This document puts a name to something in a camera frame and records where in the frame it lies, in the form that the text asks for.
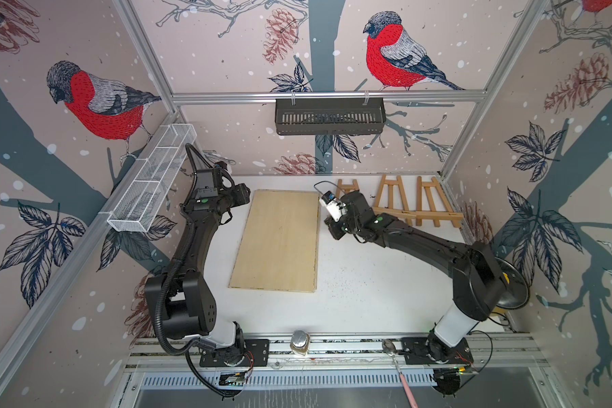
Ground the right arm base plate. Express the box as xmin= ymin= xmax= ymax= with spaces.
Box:
xmin=399 ymin=337 xmax=474 ymax=366

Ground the pink handled spoon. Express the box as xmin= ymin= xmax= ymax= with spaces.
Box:
xmin=382 ymin=339 xmax=418 ymax=408

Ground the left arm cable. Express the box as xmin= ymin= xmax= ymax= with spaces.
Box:
xmin=152 ymin=142 xmax=251 ymax=399

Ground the wooden easel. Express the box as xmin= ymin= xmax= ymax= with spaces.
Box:
xmin=372 ymin=174 xmax=414 ymax=226
xmin=414 ymin=176 xmax=464 ymax=230
xmin=336 ymin=178 xmax=360 ymax=198

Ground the plywood board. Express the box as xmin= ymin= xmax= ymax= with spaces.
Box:
xmin=229 ymin=190 xmax=320 ymax=293

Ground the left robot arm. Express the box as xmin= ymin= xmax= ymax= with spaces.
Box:
xmin=144 ymin=168 xmax=251 ymax=364

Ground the green circuit board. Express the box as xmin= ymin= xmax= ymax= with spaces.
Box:
xmin=219 ymin=372 xmax=248 ymax=388

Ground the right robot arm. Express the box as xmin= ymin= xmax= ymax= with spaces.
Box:
xmin=320 ymin=190 xmax=509 ymax=363

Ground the white wire mesh basket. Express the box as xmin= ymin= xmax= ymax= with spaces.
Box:
xmin=107 ymin=123 xmax=197 ymax=233

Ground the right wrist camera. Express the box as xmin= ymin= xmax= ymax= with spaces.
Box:
xmin=320 ymin=191 xmax=348 ymax=222

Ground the black hanging basket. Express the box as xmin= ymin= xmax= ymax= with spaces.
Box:
xmin=275 ymin=98 xmax=387 ymax=136

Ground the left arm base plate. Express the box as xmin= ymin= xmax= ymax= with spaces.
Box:
xmin=199 ymin=339 xmax=270 ymax=368

